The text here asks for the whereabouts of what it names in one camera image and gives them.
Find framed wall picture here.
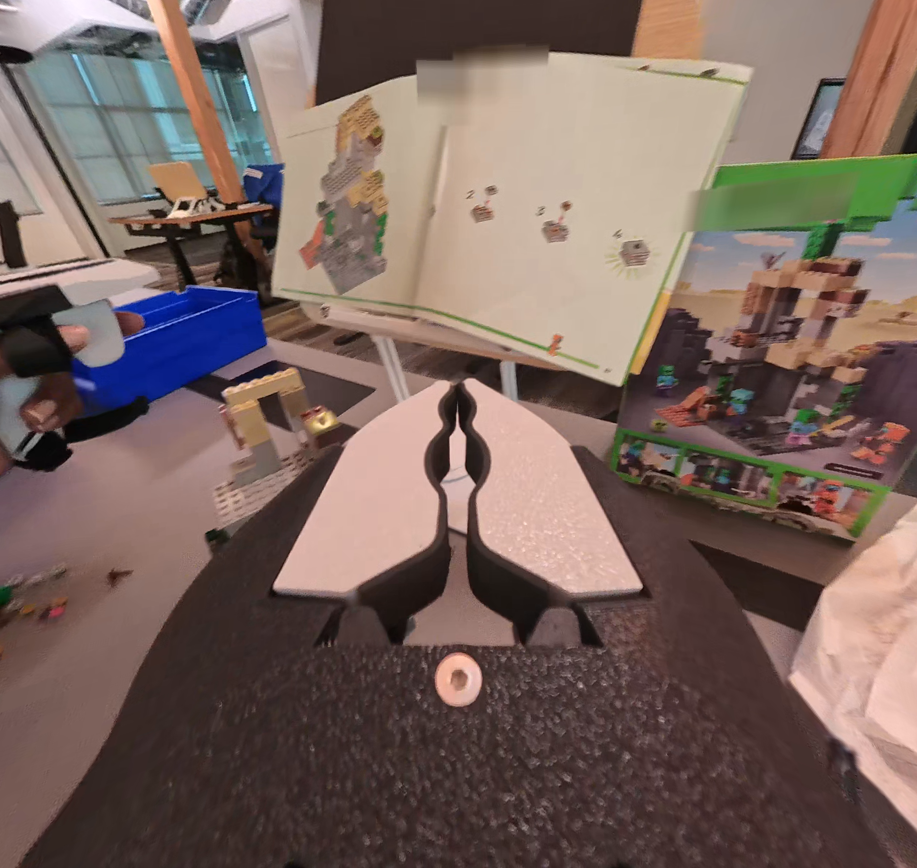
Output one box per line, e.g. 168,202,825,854
791,79,848,160

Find blue jacket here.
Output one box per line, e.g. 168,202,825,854
242,162,286,204

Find green toy set box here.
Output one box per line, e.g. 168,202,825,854
612,154,917,547

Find wooden desk with black legs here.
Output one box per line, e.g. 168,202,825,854
107,202,275,290

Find black monitor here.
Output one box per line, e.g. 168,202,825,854
315,0,654,108

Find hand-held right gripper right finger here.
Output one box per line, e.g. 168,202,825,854
460,380,645,602

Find wooden pillar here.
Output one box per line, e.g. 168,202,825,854
820,0,917,160
125,0,248,204

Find grey brick castle model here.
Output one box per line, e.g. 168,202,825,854
206,367,353,550

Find white book stand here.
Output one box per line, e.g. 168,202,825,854
297,302,560,486

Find crumpled white paper bags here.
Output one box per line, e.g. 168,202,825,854
788,503,917,829

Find blue plastic bin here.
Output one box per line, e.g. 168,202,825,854
72,288,268,416

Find instruction booklet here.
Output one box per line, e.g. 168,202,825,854
271,52,755,388

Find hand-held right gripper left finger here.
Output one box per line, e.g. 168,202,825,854
272,380,457,598

